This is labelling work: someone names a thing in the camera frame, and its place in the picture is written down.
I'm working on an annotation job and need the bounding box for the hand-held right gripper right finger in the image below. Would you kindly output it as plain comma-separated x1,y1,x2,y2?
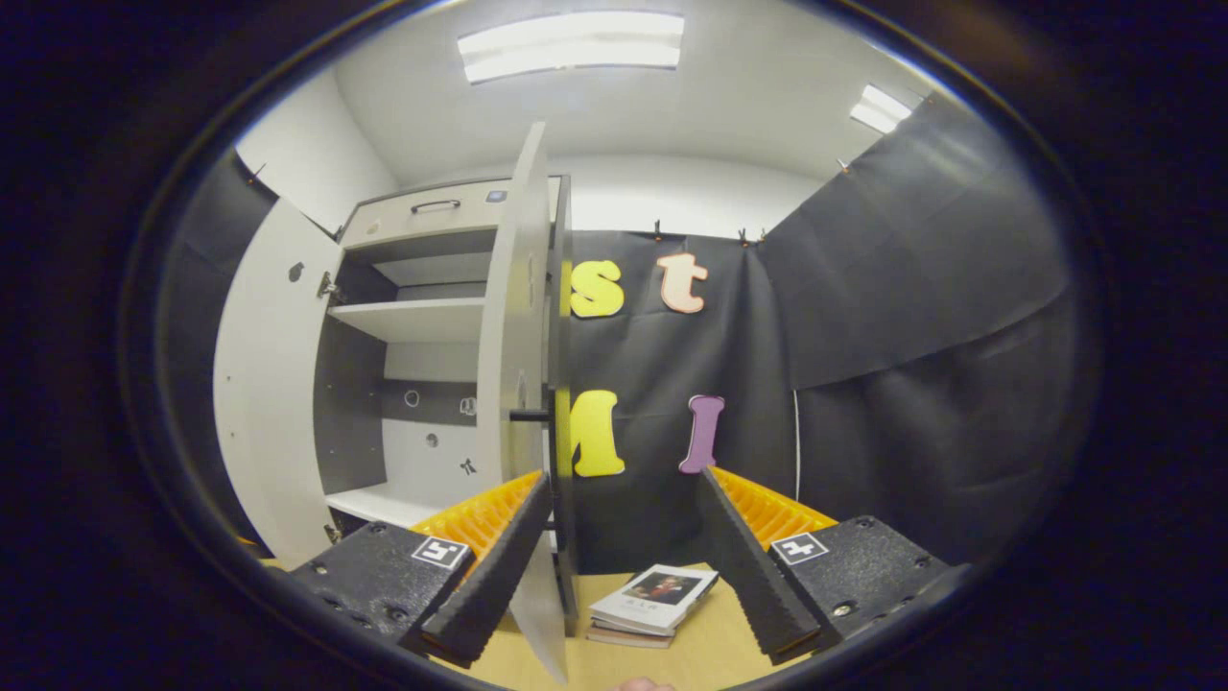
695,465,962,666

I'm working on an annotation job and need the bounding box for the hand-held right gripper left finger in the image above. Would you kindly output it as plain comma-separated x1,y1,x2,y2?
286,469,556,669

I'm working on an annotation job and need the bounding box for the grey cabinet door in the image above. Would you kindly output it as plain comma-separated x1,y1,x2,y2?
213,197,346,569
477,120,579,684

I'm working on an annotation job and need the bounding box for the grey cabinet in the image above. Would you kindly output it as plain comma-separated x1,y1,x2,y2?
312,176,567,538

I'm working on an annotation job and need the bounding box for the grey cabinet drawer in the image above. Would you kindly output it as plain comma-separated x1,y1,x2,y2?
338,176,562,250

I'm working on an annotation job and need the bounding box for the white portrait cover book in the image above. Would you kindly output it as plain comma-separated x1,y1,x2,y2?
588,563,720,636

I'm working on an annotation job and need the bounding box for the black backdrop cloth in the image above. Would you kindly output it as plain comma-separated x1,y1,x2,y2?
153,91,1085,577

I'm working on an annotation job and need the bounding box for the small ceiling light panel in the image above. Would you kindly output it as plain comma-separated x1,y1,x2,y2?
849,84,912,134

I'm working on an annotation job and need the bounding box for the large ceiling light panel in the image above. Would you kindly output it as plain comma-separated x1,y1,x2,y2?
458,12,685,84

